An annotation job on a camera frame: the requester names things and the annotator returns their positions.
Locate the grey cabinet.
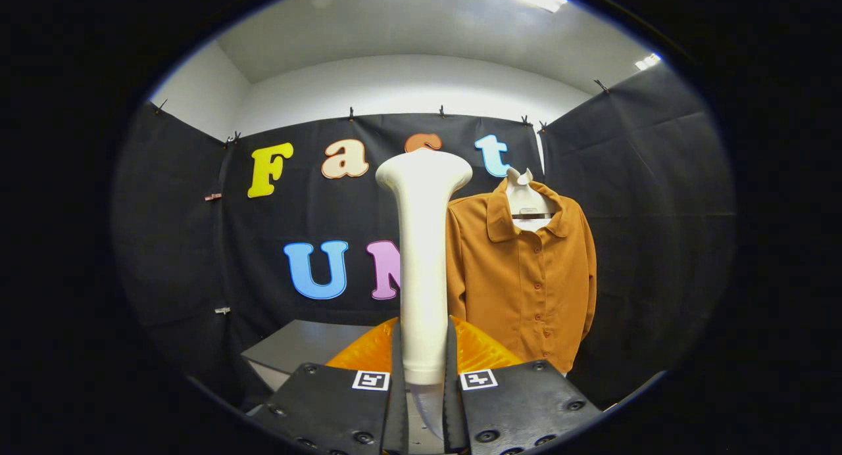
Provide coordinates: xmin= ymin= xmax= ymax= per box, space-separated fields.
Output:
xmin=240 ymin=319 xmax=395 ymax=416

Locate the white garment steamer head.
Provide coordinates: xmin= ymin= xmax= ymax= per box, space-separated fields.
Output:
xmin=375 ymin=147 xmax=474 ymax=443

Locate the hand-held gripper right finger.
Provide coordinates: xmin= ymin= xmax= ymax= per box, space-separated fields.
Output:
xmin=442 ymin=316 xmax=603 ymax=455

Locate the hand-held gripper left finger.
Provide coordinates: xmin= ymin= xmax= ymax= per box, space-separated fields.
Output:
xmin=252 ymin=316 xmax=410 ymax=455

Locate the white clothes hanger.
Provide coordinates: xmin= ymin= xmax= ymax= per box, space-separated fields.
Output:
xmin=503 ymin=167 xmax=560 ymax=232

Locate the orange button-up shirt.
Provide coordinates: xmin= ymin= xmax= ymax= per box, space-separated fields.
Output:
xmin=446 ymin=178 xmax=598 ymax=375

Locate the row of black cloth clips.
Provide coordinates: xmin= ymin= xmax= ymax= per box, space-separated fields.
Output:
xmin=153 ymin=78 xmax=610 ymax=147

